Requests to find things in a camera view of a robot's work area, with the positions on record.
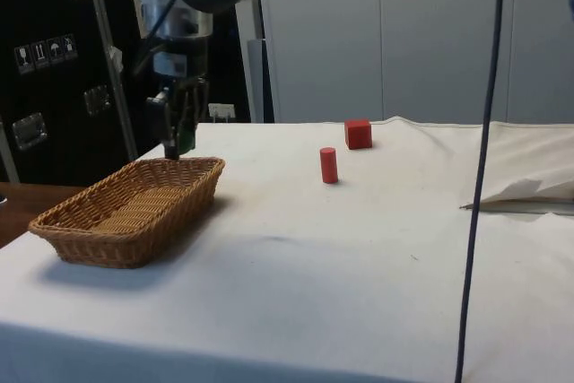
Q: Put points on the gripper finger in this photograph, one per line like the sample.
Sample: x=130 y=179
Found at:
x=159 y=114
x=197 y=100

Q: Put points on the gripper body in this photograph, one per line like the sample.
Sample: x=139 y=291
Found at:
x=193 y=60

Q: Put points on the green ball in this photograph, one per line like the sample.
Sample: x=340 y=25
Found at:
x=187 y=141

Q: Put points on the wicker basket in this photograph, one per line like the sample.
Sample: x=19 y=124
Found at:
x=130 y=217

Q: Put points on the red cylinder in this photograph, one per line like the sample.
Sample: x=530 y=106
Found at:
x=329 y=167

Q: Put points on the black cabinet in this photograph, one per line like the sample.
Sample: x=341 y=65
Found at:
x=54 y=100

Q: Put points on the pale grey locker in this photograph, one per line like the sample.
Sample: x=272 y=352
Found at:
x=323 y=42

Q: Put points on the red cube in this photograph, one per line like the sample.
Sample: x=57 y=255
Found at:
x=359 y=134

